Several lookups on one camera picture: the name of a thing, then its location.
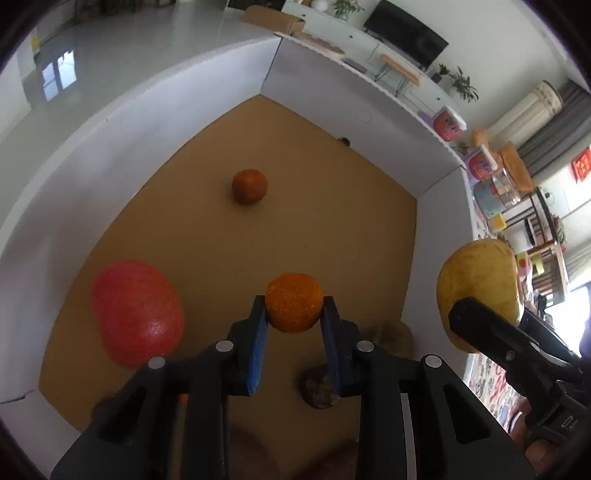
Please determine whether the brown-green round fruit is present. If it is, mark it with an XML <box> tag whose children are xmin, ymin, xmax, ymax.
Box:
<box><xmin>374</xmin><ymin>321</ymin><xmax>415</xmax><ymax>359</ymax></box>

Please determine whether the yellow apple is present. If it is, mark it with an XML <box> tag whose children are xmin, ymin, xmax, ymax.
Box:
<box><xmin>437</xmin><ymin>238</ymin><xmax>525</xmax><ymax>354</ymax></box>

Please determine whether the large red apple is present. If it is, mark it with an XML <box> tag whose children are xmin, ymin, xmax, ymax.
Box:
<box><xmin>91</xmin><ymin>260</ymin><xmax>185</xmax><ymax>369</ymax></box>

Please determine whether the orange tangerine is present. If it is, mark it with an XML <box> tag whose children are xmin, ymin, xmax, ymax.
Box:
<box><xmin>231</xmin><ymin>169</ymin><xmax>269</xmax><ymax>205</ymax></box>
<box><xmin>264</xmin><ymin>272</ymin><xmax>324</xmax><ymax>334</ymax></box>

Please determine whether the wooden chair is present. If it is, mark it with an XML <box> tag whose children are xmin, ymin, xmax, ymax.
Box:
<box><xmin>503</xmin><ymin>188</ymin><xmax>568</xmax><ymax>306</ymax></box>

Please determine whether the small yellow lid jar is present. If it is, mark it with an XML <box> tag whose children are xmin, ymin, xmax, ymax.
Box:
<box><xmin>488</xmin><ymin>214</ymin><xmax>507</xmax><ymax>234</ymax></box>

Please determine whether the orange cushioned armchair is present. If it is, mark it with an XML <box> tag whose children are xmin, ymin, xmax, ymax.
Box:
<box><xmin>471</xmin><ymin>127</ymin><xmax>536</xmax><ymax>194</ymax></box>

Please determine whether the clear glass jar gold lid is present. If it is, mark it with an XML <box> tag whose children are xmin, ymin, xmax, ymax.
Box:
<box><xmin>473</xmin><ymin>169</ymin><xmax>521</xmax><ymax>218</ymax></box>

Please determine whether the right purple orange canister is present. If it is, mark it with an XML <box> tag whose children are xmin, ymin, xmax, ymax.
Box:
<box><xmin>464</xmin><ymin>145</ymin><xmax>499</xmax><ymax>181</ymax></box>

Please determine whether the purple orange canister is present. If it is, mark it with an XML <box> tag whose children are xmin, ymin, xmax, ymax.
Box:
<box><xmin>464</xmin><ymin>145</ymin><xmax>499</xmax><ymax>181</ymax></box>
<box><xmin>432</xmin><ymin>106</ymin><xmax>467</xmax><ymax>142</ymax></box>

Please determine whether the left purple orange canister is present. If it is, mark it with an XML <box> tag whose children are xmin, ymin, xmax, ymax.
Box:
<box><xmin>432</xmin><ymin>106</ymin><xmax>467</xmax><ymax>142</ymax></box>

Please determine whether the white cardboard box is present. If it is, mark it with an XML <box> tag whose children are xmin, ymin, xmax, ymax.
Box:
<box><xmin>1</xmin><ymin>35</ymin><xmax>476</xmax><ymax>478</ymax></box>

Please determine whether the potted green plant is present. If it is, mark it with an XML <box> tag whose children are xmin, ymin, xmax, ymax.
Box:
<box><xmin>450</xmin><ymin>66</ymin><xmax>480</xmax><ymax>103</ymax></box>

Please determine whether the wooden side table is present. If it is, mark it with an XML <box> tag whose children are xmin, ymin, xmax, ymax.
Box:
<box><xmin>374</xmin><ymin>54</ymin><xmax>421</xmax><ymax>97</ymax></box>

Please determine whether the black television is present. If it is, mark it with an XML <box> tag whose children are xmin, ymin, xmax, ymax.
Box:
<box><xmin>363</xmin><ymin>1</ymin><xmax>449</xmax><ymax>70</ymax></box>

